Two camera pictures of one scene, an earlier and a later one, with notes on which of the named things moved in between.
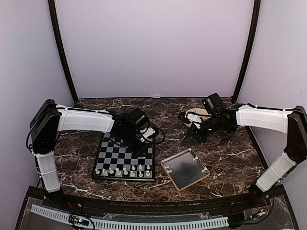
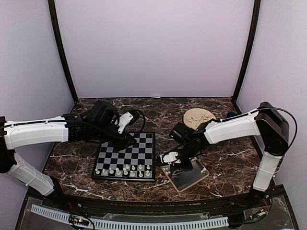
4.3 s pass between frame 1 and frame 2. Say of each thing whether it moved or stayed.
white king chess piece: stayed
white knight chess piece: stayed
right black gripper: moved
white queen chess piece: stayed
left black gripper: moved
